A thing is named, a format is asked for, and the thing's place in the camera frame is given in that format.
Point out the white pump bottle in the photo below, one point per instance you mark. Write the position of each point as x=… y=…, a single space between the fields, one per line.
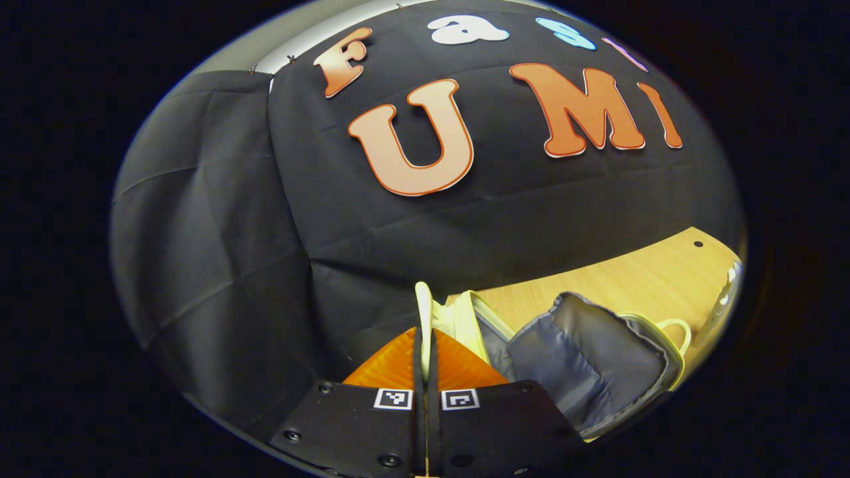
x=730 y=285

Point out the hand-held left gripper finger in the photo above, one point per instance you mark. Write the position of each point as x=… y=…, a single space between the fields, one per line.
x=433 y=431
x=418 y=431

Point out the black backdrop cloth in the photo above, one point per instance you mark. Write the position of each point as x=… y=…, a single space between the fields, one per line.
x=265 y=199

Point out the pale yellow suitcase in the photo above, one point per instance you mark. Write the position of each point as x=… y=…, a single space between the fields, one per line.
x=584 y=358

